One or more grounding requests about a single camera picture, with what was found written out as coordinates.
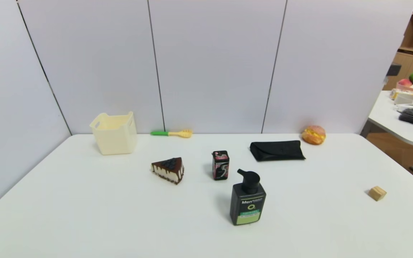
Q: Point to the white side table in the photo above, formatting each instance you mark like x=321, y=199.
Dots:
x=389, y=122

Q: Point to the black glasses case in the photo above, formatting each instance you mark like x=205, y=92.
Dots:
x=276, y=150

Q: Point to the black green pump bottle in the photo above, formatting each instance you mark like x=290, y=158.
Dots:
x=247, y=204

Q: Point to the small white box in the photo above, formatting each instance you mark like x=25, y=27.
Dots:
x=405, y=98

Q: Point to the chocolate cake slice toy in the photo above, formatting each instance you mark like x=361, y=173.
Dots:
x=169, y=170

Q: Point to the toy burger bun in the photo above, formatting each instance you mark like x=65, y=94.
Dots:
x=314, y=135

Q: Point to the black pink gum box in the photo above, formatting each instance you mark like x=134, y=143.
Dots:
x=221, y=166

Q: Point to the cream plastic basket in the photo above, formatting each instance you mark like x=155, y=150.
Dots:
x=115, y=138

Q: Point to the pink toy peach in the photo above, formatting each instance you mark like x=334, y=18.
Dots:
x=405, y=82

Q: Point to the small wooden block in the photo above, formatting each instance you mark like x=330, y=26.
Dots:
x=377, y=193

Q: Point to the green yellow toy fork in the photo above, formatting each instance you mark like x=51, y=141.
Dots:
x=170, y=133

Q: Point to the black device on wall edge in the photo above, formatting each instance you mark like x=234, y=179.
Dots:
x=394, y=69

